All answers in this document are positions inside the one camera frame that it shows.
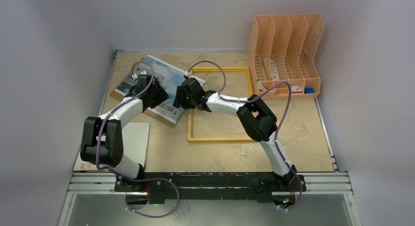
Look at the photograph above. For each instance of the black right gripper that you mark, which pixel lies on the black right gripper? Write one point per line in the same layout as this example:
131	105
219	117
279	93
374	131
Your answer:
181	97

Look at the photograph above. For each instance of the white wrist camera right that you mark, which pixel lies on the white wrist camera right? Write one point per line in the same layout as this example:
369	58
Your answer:
188	75

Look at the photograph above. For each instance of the orange plastic file organizer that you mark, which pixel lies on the orange plastic file organizer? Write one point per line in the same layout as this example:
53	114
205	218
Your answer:
292	42

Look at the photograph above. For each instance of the white label card in organizer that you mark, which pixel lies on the white label card in organizer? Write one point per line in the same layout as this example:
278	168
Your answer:
272	68

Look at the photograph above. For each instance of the building and sky photo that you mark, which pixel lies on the building and sky photo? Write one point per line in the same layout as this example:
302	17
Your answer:
169	77

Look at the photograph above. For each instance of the yellow wooden picture frame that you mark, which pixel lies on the yellow wooden picture frame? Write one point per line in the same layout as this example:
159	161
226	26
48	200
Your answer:
229	106

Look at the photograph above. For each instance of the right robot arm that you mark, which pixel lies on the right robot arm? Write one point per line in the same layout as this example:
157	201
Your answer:
257	119

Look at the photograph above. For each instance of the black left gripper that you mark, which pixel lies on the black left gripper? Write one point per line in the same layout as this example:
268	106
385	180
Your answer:
162	96

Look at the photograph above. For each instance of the red white small box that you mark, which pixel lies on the red white small box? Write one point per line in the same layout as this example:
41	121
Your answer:
296	89

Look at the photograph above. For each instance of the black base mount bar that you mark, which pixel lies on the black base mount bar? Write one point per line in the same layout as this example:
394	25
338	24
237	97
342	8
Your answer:
263	187

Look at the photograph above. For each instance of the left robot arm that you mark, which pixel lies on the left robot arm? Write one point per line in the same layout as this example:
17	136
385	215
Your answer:
102	140

